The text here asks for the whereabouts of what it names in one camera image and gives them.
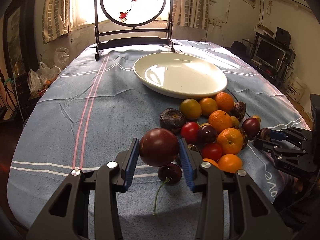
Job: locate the round bird painting screen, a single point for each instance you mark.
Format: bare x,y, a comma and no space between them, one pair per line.
141,22

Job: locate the right checkered curtain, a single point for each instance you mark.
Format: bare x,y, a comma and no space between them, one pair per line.
190,13

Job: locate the dark framed wall painting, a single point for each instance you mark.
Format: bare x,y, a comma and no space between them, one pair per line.
18,38

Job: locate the red cherry tomato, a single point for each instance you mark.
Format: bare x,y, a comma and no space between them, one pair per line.
189,132

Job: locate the small orange mandarin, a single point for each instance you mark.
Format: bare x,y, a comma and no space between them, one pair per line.
230,163

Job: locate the plastic bags pile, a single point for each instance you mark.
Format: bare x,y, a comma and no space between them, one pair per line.
40,80

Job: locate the green yellow round fruit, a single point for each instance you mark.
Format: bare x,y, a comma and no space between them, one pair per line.
191,109

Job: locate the large dark red plum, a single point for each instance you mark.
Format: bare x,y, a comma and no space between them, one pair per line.
158,147

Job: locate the large orange mandarin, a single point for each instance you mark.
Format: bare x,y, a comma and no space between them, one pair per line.
231,141

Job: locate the computer monitor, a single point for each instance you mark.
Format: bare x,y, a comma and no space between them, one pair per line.
267,52

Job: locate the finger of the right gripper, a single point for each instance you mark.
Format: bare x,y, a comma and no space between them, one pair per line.
274,148
269,134

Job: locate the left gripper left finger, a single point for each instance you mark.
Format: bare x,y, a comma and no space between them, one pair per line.
65,215

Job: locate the white oval plate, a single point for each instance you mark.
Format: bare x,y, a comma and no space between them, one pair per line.
180,76

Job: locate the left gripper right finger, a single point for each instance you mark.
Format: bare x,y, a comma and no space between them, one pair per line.
232,204

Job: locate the left checkered curtain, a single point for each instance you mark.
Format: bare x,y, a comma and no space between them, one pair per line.
55,20

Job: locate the dark cherry with stem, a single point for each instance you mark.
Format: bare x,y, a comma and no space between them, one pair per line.
169,174

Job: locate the checkered curtain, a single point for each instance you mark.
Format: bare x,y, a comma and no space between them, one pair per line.
190,13
55,20

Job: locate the dark wrinkled passion fruit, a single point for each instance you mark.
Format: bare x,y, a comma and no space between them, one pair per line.
172,120

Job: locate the white plastic bucket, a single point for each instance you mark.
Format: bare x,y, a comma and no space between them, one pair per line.
295,88

